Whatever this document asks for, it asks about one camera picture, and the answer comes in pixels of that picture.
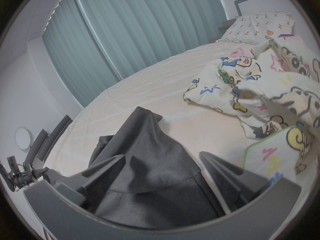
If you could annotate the blue-green curtain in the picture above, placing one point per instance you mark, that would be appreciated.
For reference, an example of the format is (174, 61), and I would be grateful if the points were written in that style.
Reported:
(75, 54)
(150, 26)

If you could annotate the white printed pillow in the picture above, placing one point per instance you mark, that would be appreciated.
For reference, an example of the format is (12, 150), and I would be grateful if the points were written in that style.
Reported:
(257, 27)

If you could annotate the black T-shirt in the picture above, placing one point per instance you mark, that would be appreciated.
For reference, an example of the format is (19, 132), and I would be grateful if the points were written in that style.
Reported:
(155, 171)

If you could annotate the grey bedside table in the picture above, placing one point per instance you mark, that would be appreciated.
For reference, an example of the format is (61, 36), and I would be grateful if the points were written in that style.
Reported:
(225, 29)

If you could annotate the dark dressing table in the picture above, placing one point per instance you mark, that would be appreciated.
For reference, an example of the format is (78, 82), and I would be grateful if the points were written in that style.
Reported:
(35, 146)

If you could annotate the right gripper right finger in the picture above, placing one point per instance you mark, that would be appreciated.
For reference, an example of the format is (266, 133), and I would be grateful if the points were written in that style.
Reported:
(230, 181)

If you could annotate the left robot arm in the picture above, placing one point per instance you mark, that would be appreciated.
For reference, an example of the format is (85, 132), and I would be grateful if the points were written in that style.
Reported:
(15, 176)

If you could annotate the round white mirror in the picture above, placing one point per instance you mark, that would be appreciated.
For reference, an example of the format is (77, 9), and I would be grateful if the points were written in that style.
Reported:
(22, 139)

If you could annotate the bed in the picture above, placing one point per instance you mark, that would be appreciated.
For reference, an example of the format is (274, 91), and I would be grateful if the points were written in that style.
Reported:
(162, 84)

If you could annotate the dark chest of drawers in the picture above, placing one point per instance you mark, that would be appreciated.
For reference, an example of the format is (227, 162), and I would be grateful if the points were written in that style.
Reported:
(56, 137)

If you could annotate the pink garment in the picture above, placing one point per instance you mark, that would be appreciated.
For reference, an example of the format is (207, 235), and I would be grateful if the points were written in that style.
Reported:
(241, 52)

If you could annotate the white printed pyjama top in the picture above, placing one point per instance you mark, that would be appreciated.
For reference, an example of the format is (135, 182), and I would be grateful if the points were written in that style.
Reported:
(270, 84)

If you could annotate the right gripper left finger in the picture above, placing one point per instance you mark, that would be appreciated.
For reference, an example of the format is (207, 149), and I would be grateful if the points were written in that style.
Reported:
(92, 176)

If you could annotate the purple satin garment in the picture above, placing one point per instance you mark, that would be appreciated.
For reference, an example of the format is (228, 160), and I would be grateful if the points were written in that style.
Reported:
(286, 35)

